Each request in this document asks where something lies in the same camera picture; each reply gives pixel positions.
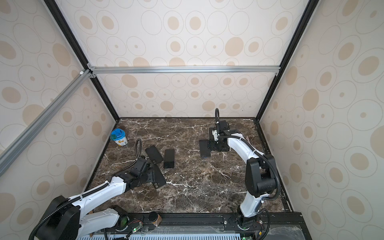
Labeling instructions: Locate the black cylinder on base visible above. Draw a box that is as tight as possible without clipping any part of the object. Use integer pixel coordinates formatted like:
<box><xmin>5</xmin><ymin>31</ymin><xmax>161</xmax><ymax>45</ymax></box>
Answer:
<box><xmin>148</xmin><ymin>211</ymin><xmax>163</xmax><ymax>227</ymax></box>

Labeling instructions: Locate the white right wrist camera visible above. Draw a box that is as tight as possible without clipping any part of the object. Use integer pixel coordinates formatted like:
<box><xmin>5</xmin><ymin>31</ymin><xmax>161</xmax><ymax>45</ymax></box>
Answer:
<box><xmin>212</xmin><ymin>130</ymin><xmax>218</xmax><ymax>142</ymax></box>

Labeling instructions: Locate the black frame post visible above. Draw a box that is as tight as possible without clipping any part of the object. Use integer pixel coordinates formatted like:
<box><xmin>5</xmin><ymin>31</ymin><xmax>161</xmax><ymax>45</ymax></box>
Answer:
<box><xmin>255</xmin><ymin>0</ymin><xmax>319</xmax><ymax>123</ymax></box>
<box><xmin>44</xmin><ymin>0</ymin><xmax>120</xmax><ymax>123</ymax></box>

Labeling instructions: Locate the black frame post left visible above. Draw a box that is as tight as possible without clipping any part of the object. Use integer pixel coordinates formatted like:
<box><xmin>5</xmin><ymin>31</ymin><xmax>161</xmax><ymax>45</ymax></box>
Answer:
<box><xmin>44</xmin><ymin>0</ymin><xmax>120</xmax><ymax>123</ymax></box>

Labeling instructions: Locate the silver aluminium side rail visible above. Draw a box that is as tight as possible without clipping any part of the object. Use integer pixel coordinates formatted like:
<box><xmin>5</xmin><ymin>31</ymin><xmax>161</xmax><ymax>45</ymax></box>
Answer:
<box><xmin>1</xmin><ymin>69</ymin><xmax>91</xmax><ymax>175</ymax></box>

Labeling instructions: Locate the silver aluminium crossbar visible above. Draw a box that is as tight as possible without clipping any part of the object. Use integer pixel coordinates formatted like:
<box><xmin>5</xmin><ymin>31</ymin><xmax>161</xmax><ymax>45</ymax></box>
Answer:
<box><xmin>91</xmin><ymin>66</ymin><xmax>280</xmax><ymax>74</ymax></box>

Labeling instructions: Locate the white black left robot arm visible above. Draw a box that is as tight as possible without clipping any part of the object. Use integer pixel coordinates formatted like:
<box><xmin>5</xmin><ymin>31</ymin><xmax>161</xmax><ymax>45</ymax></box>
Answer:
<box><xmin>29</xmin><ymin>158</ymin><xmax>166</xmax><ymax>240</ymax></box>

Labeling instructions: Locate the black phone case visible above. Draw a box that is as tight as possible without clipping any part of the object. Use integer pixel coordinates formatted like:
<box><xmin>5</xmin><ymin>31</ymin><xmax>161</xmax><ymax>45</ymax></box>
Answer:
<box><xmin>145</xmin><ymin>145</ymin><xmax>164</xmax><ymax>164</ymax></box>
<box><xmin>149</xmin><ymin>165</ymin><xmax>167</xmax><ymax>189</ymax></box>

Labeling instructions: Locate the blue white yogurt cup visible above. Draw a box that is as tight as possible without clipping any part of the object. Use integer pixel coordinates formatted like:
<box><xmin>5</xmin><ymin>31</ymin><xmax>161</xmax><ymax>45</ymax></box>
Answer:
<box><xmin>110</xmin><ymin>129</ymin><xmax>128</xmax><ymax>147</ymax></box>

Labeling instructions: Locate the blue-edged smartphone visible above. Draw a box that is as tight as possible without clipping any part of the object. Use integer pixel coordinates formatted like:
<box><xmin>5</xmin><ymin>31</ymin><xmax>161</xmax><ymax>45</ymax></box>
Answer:
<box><xmin>199</xmin><ymin>140</ymin><xmax>211</xmax><ymax>158</ymax></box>

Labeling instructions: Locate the black frame post right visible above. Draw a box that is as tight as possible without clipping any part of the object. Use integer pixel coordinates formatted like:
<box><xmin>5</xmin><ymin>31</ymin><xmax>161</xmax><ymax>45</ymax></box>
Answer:
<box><xmin>255</xmin><ymin>0</ymin><xmax>319</xmax><ymax>123</ymax></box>

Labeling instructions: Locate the magenta-edged smartphone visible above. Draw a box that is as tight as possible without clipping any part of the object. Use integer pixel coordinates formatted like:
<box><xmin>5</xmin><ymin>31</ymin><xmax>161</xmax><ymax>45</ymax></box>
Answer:
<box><xmin>164</xmin><ymin>149</ymin><xmax>175</xmax><ymax>169</ymax></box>

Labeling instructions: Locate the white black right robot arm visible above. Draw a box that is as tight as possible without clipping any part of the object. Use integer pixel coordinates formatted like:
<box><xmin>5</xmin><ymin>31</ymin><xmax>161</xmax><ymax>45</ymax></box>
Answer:
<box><xmin>209</xmin><ymin>118</ymin><xmax>282</xmax><ymax>218</ymax></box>

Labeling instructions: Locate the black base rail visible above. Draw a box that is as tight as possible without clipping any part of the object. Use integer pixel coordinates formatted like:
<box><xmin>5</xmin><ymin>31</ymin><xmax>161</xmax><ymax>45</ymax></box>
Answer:
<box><xmin>107</xmin><ymin>208</ymin><xmax>311</xmax><ymax>240</ymax></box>

